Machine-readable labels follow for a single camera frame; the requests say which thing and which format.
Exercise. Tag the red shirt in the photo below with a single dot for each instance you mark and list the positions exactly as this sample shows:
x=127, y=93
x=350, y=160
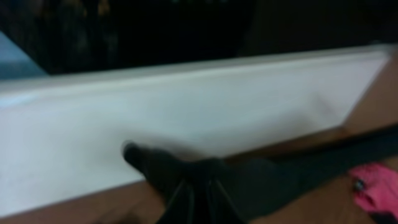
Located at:
x=375, y=191

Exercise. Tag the black polo shirt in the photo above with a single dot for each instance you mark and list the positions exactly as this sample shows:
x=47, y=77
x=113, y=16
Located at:
x=258, y=187

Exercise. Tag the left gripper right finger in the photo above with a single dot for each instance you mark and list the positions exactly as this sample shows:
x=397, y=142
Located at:
x=221, y=208

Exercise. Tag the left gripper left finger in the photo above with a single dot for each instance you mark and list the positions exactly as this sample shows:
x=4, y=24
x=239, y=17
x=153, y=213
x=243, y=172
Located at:
x=180, y=208

